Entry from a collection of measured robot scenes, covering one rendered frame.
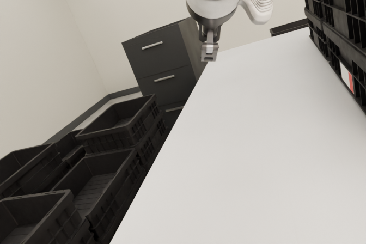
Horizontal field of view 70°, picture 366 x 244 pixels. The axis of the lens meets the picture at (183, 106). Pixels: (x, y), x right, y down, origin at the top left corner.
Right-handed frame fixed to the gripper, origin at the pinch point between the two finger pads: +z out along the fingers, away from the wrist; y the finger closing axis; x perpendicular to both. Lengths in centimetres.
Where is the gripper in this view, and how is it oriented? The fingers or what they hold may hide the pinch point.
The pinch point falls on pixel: (208, 26)
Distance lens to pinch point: 51.2
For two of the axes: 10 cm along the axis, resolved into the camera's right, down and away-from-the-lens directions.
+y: -0.3, 10.0, -0.3
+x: 10.0, 0.3, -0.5
